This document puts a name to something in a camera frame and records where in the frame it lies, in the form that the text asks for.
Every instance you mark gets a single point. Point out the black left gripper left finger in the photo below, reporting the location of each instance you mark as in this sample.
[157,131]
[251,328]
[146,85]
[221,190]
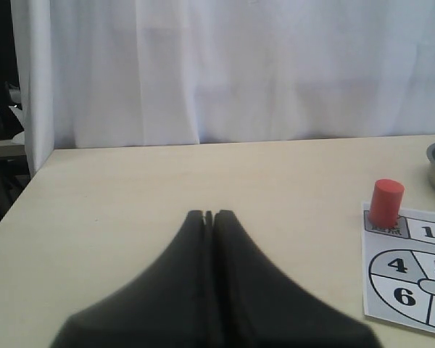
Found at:
[171,304]

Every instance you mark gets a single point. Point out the red cylinder game piece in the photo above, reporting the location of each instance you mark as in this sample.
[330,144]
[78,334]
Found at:
[385,203]

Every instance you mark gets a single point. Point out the paper number game board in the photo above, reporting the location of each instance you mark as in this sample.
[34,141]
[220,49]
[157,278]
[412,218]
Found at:
[398,267]

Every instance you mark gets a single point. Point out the white curtain backdrop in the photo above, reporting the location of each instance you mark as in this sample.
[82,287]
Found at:
[142,73]

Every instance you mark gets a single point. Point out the dark equipment behind curtain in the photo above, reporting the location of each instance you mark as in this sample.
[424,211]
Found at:
[14,172]

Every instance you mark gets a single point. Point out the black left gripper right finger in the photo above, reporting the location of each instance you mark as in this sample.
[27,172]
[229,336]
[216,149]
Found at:
[262,307]

